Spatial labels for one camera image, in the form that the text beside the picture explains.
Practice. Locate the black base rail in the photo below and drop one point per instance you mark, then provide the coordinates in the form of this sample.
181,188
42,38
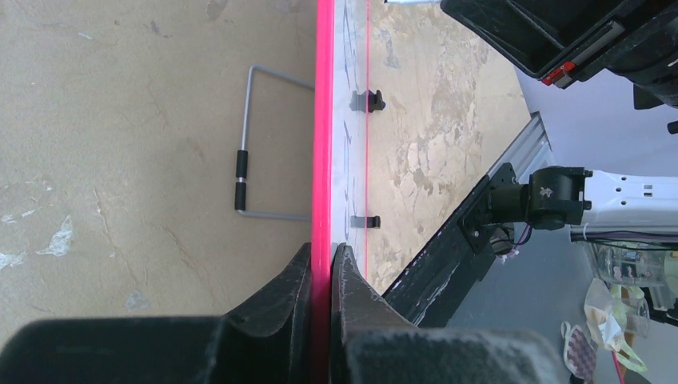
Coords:
432,286

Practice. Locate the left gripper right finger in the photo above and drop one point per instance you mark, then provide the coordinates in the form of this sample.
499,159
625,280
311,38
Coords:
372,343

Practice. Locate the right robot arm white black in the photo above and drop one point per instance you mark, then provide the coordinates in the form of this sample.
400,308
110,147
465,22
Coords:
558,196

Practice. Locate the clear plastic bag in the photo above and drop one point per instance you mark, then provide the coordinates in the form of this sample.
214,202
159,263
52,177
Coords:
635,283

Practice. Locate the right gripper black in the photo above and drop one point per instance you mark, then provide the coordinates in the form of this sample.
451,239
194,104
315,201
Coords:
563,42

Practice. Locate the aluminium frame rail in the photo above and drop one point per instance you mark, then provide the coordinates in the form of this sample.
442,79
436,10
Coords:
531,150

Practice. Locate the whiteboard with red frame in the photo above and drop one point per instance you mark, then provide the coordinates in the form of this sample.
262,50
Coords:
340,149

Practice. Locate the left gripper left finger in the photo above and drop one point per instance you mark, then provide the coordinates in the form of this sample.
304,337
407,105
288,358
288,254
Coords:
263,340

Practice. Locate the black whiteboard clip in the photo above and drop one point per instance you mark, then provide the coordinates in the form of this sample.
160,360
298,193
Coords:
368,101
365,222

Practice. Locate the white marker pen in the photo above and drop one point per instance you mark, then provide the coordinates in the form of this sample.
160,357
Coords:
411,2

